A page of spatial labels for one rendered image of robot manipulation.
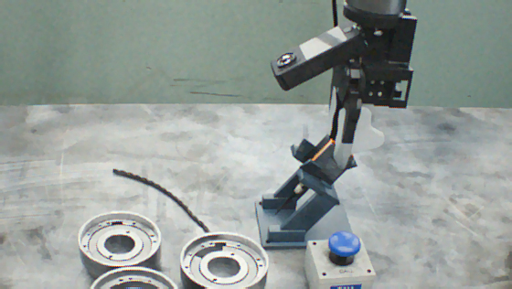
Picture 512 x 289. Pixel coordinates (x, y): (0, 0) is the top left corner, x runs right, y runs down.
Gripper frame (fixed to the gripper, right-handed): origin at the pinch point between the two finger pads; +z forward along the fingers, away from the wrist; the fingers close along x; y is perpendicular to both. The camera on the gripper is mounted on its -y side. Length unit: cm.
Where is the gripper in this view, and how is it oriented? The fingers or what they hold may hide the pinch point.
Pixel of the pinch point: (334, 153)
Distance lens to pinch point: 81.6
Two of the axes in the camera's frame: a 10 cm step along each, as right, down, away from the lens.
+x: -0.9, -5.2, 8.5
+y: 9.9, 0.2, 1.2
